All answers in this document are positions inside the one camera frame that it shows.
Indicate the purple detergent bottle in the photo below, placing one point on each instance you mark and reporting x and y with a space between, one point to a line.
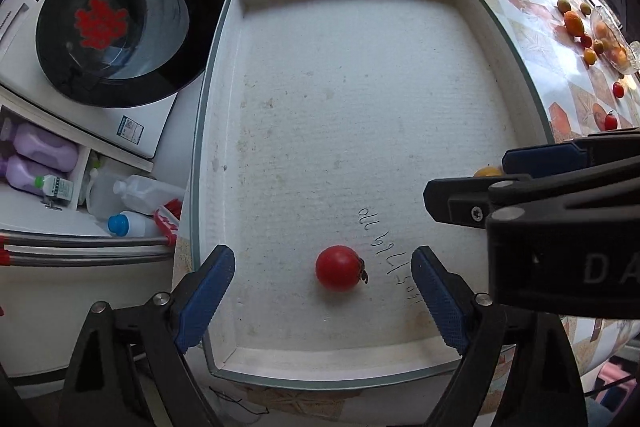
22 174
42 147

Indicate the orange tangerine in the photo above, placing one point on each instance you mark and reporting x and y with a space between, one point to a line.
620 56
574 23
601 30

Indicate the pink stool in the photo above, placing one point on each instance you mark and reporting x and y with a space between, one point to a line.
617 374

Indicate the checkered printed tablecloth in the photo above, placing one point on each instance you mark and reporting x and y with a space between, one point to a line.
530 22

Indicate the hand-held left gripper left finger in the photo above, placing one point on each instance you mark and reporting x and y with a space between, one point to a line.
207 292

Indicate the clear plastic jug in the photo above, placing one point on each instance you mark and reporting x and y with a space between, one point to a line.
102 194
145 197

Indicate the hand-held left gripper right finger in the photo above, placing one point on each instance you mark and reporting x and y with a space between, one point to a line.
440 297

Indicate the white foam tray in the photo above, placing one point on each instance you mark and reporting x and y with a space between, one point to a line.
350 107

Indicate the red brush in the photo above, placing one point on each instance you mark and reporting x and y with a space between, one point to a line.
167 219

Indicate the brown longan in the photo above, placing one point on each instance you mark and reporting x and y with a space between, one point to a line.
563 4
598 46
585 9

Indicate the white bottle green label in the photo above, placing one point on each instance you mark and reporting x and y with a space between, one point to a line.
57 188

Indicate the white storage shelf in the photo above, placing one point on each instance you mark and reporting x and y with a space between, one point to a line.
50 222

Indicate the white washing machine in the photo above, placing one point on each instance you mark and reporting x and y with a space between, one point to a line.
150 117

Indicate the white bottle blue cap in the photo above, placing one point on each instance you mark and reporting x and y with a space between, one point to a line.
132 224

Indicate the clear glass bowl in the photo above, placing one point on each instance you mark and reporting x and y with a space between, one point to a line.
631 52

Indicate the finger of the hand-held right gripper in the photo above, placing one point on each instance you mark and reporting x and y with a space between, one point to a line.
455 202
542 159

